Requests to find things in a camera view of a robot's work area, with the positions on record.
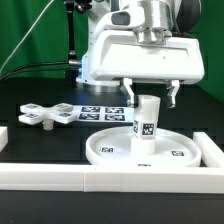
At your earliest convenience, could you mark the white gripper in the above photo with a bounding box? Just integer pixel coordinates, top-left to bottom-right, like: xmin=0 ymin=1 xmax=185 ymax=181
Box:
xmin=87 ymin=9 xmax=204 ymax=108

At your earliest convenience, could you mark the white round table top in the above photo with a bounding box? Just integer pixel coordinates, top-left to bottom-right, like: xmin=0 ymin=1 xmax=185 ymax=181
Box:
xmin=86 ymin=126 xmax=202 ymax=168

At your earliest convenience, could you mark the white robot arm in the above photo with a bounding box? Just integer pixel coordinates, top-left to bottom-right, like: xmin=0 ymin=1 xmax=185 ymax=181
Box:
xmin=76 ymin=0 xmax=204 ymax=108

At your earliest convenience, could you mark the white sheet with fiducial markers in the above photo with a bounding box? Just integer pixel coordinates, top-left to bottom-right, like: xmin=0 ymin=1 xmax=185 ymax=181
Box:
xmin=72 ymin=105 xmax=134 ymax=123

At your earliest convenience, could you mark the white cross-shaped table base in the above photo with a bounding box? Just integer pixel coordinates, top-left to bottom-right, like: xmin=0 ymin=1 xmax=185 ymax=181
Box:
xmin=18 ymin=103 xmax=78 ymax=131

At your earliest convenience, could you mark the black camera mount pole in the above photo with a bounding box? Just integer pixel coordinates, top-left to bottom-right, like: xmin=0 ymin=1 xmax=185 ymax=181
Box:
xmin=63 ymin=0 xmax=92 ymax=87

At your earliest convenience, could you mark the white U-shaped workspace frame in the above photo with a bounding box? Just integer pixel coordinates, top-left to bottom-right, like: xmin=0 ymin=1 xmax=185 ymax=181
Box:
xmin=0 ymin=130 xmax=224 ymax=194

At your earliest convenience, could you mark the grey cable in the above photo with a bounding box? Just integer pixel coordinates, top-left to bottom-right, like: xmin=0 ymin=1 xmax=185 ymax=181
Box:
xmin=0 ymin=0 xmax=55 ymax=76

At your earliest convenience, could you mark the black cable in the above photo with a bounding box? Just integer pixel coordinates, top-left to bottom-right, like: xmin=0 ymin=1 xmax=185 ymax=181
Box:
xmin=0 ymin=60 xmax=73 ymax=83

